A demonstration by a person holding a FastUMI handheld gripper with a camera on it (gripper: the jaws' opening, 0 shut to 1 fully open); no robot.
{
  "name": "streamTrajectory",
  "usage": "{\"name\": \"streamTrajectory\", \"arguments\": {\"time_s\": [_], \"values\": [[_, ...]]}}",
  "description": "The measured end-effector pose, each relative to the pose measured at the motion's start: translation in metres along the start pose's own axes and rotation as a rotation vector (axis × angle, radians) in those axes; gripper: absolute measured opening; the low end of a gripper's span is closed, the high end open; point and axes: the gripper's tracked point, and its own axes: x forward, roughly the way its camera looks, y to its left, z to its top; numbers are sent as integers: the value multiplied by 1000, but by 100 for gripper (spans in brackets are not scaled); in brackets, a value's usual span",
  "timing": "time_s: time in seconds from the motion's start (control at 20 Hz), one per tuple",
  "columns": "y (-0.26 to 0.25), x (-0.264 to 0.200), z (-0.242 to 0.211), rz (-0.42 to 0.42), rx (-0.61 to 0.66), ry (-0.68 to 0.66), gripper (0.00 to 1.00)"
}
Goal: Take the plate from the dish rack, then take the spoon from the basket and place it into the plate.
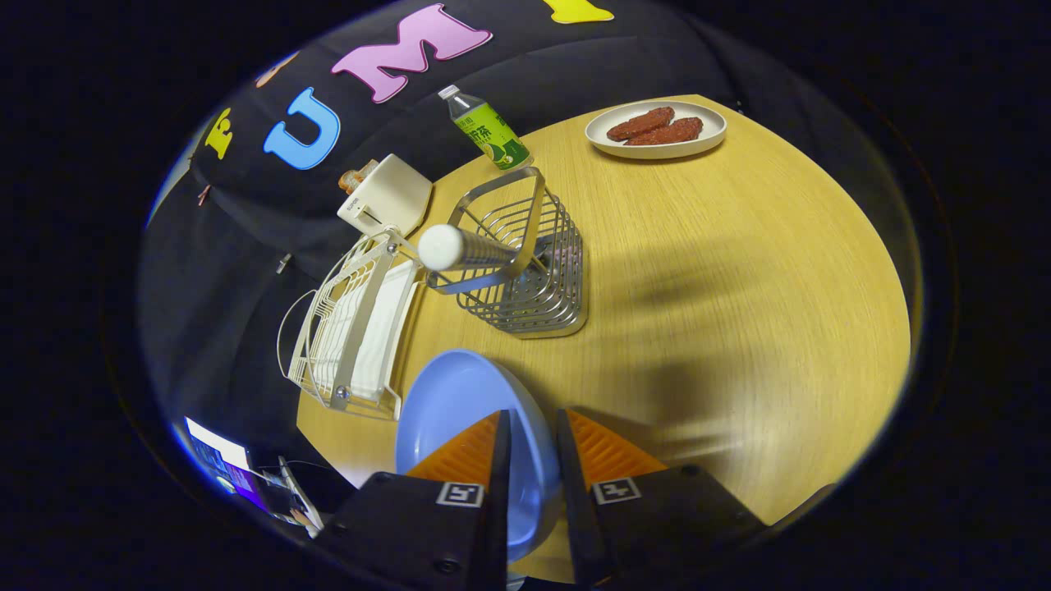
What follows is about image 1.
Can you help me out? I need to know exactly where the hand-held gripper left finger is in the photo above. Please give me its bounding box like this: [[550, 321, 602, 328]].
[[316, 410, 512, 591]]

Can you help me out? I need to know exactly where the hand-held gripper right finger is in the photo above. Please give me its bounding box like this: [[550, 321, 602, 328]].
[[558, 409, 769, 588]]

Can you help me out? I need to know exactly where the blue plate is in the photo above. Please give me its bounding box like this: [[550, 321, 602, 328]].
[[396, 349, 563, 563]]

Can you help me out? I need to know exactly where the metal wire basket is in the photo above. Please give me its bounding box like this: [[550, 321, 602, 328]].
[[425, 167, 589, 339]]

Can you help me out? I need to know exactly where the white wire dish rack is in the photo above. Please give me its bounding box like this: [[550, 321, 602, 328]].
[[278, 228, 428, 421]]

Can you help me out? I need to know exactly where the checked handle metal spoon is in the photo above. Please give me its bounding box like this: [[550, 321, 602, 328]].
[[417, 223, 520, 272]]

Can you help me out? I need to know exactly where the cream plate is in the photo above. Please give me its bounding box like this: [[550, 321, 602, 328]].
[[585, 99, 727, 159]]

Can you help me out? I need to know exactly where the white drip tray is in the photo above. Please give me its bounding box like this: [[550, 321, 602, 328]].
[[316, 260, 420, 403]]

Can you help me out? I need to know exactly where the white side desk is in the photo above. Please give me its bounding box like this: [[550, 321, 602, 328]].
[[255, 456, 325, 538]]

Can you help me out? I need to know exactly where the computer monitor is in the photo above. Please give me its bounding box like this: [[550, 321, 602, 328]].
[[185, 417, 251, 495]]

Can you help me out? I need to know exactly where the white toaster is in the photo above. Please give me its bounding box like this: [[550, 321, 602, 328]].
[[337, 153, 434, 239]]

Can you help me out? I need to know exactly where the toast bread slice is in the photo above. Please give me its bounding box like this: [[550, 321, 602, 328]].
[[339, 160, 380, 195]]

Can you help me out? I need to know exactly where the black backdrop cloth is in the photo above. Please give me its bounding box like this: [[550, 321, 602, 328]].
[[140, 0, 740, 460]]

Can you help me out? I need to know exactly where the green label drink bottle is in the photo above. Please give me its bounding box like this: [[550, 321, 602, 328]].
[[438, 85, 533, 172]]

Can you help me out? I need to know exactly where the red-brown meat piece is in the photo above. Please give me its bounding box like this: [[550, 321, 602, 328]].
[[628, 117, 704, 147], [607, 107, 676, 142]]

